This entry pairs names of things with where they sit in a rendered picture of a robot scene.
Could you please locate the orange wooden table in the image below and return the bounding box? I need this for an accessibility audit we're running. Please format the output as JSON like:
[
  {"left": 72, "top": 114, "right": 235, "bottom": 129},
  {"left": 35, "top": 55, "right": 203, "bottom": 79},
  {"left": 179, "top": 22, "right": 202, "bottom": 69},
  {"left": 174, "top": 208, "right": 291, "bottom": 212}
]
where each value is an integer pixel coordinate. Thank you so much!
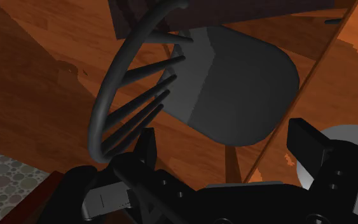
[{"left": 224, "top": 0, "right": 358, "bottom": 190}]

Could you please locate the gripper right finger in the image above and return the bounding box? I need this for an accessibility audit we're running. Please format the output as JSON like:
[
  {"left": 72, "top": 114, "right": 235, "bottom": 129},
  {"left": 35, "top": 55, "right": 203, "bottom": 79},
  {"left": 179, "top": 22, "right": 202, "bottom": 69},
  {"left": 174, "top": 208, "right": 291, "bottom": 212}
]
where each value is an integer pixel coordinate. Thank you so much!
[{"left": 286, "top": 117, "right": 358, "bottom": 224}]

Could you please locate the dark grey spindle-back chair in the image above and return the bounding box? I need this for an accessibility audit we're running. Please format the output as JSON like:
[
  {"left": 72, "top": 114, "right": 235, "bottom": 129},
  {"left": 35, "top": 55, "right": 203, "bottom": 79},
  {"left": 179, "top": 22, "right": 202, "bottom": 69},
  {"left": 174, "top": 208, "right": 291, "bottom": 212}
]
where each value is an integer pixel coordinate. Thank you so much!
[{"left": 86, "top": 0, "right": 301, "bottom": 164}]

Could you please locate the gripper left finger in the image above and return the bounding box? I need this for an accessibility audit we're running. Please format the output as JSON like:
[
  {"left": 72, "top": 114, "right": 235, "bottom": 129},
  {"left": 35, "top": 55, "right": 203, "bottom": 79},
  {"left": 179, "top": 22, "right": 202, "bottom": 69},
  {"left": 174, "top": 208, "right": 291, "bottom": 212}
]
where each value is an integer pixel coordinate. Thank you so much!
[{"left": 39, "top": 127, "right": 198, "bottom": 224}]

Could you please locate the grey round plate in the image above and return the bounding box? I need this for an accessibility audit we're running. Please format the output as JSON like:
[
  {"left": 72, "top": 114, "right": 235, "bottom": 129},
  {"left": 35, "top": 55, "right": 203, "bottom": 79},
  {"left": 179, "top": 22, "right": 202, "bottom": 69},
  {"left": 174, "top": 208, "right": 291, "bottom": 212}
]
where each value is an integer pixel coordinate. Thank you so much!
[{"left": 296, "top": 124, "right": 358, "bottom": 190}]

